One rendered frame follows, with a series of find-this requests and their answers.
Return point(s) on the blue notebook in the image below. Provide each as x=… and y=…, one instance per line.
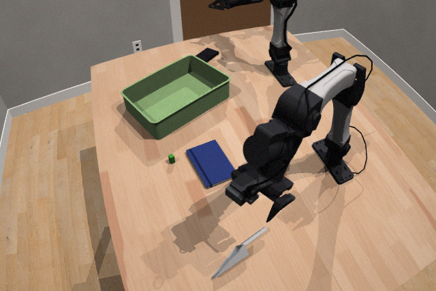
x=211, y=163

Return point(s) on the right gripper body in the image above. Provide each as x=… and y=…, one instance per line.
x=231, y=3

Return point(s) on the small green block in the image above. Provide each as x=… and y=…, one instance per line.
x=171, y=158

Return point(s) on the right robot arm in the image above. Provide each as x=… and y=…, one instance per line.
x=278, y=51

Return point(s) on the green plastic tray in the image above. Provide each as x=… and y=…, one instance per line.
x=160, y=101

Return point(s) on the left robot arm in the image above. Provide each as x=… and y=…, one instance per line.
x=269, y=142

